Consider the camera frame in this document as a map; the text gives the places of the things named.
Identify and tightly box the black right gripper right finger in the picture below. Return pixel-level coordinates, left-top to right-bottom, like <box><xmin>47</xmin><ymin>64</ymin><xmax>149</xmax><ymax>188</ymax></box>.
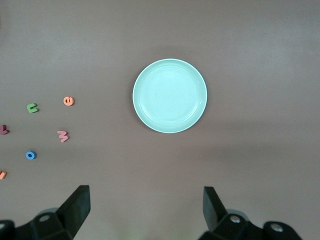
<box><xmin>199</xmin><ymin>186</ymin><xmax>303</xmax><ymax>240</ymax></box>

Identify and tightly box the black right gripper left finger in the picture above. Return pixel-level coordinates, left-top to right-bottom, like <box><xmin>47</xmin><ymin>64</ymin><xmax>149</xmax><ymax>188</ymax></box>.
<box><xmin>0</xmin><ymin>185</ymin><xmax>91</xmax><ymax>240</ymax></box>

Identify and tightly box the pink foam letter w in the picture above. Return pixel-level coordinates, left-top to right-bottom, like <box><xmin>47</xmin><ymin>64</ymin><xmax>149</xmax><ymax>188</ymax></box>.
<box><xmin>56</xmin><ymin>129</ymin><xmax>70</xmax><ymax>143</ymax></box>

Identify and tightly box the green foam letter n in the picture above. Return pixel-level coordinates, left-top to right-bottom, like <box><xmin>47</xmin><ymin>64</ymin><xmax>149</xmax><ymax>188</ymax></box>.
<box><xmin>26</xmin><ymin>102</ymin><xmax>40</xmax><ymax>114</ymax></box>

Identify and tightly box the light green round plate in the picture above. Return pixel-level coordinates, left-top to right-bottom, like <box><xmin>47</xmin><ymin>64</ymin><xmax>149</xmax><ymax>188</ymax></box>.
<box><xmin>132</xmin><ymin>58</ymin><xmax>208</xmax><ymax>134</ymax></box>

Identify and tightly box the brown table cover mat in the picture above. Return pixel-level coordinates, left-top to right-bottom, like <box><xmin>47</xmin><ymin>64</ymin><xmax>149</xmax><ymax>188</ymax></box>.
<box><xmin>0</xmin><ymin>0</ymin><xmax>320</xmax><ymax>240</ymax></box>

